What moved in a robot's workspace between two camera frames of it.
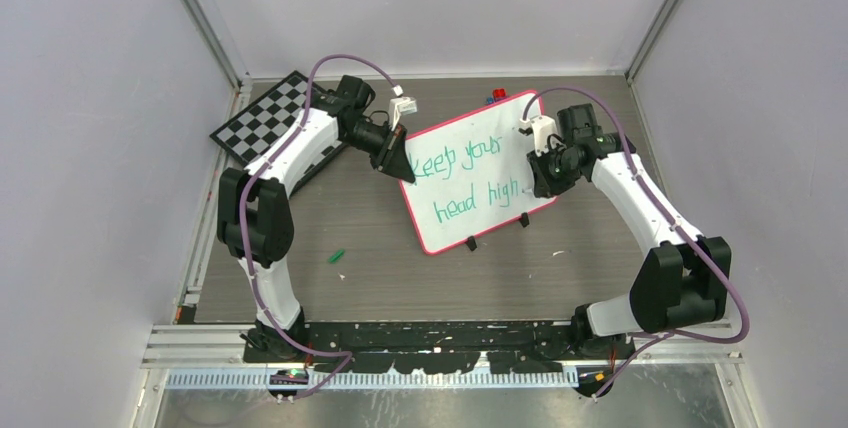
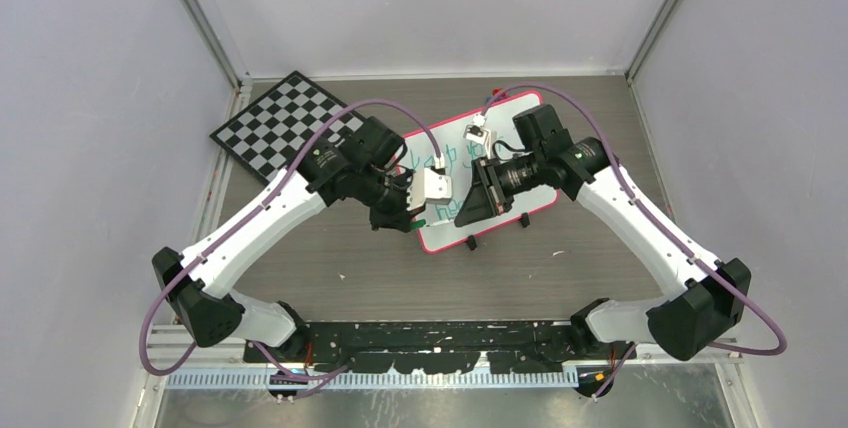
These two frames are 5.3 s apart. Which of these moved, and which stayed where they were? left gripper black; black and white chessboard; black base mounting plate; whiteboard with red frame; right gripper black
Moved: right gripper black; left gripper black
Stayed: black and white chessboard; whiteboard with red frame; black base mounting plate
